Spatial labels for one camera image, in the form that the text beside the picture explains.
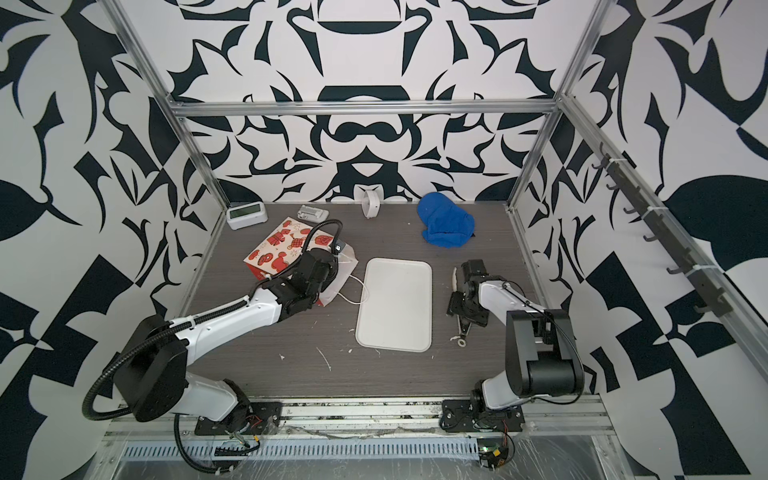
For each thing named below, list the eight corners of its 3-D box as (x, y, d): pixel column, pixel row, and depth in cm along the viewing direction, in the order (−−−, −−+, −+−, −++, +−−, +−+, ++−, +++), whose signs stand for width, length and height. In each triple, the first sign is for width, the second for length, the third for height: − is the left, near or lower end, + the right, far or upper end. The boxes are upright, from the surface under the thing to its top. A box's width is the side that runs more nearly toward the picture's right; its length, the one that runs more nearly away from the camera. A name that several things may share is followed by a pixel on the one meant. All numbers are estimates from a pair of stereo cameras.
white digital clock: (231, 230, 113) (226, 223, 110) (230, 215, 118) (226, 208, 114) (268, 221, 116) (265, 214, 112) (267, 207, 120) (263, 200, 117)
